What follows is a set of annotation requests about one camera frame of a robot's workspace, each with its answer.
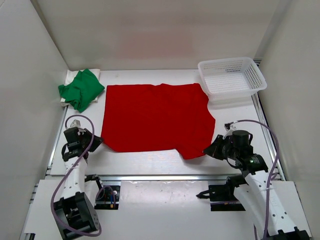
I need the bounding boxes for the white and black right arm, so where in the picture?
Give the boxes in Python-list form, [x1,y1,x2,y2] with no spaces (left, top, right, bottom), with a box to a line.
[203,130,310,240]

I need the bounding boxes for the green t shirt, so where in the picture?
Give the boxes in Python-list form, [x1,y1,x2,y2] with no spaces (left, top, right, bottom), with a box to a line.
[57,68,105,113]

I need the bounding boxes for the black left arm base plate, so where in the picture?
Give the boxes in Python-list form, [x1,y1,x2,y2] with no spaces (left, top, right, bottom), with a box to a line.
[94,176,121,210]

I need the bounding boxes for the aluminium right table rail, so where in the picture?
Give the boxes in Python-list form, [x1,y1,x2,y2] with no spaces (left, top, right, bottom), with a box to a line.
[251,93,287,181]

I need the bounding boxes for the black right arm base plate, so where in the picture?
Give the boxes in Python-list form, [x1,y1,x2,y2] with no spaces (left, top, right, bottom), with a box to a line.
[196,174,247,212]

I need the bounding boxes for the red t shirt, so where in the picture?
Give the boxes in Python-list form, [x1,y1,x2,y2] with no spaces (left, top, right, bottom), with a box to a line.
[101,83,216,160]

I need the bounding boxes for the aluminium left table rail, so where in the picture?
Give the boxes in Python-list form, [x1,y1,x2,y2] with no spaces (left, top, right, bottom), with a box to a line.
[45,106,68,176]

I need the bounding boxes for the white plastic basket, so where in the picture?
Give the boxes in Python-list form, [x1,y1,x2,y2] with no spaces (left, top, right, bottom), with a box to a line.
[197,57,267,103]

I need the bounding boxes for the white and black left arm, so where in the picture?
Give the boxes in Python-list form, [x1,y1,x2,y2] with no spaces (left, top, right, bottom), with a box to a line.
[52,127,105,240]

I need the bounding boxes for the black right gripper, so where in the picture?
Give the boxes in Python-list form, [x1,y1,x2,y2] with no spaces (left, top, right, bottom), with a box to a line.
[202,135,238,161]

